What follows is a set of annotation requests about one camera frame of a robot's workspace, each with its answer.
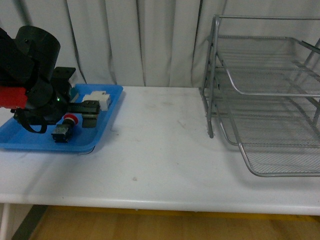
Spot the blue plastic tray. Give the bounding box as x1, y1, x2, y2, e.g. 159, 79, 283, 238
0, 84, 123, 153

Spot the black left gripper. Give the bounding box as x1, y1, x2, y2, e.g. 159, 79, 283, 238
14, 67, 101, 128

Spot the red emergency stop button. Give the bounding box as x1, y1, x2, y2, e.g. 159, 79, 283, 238
51, 113, 79, 143

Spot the silver mesh three-tier rack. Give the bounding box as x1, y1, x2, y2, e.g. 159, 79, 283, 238
199, 15, 320, 177

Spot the grey curtain backdrop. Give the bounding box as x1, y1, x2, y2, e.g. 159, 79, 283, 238
0, 0, 320, 87

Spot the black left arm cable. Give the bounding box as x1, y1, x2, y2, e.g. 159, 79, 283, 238
15, 109, 48, 134

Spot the green terminal block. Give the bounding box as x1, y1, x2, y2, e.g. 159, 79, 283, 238
69, 88, 79, 101

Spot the white circuit breaker block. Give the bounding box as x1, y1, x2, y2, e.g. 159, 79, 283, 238
82, 91, 111, 112

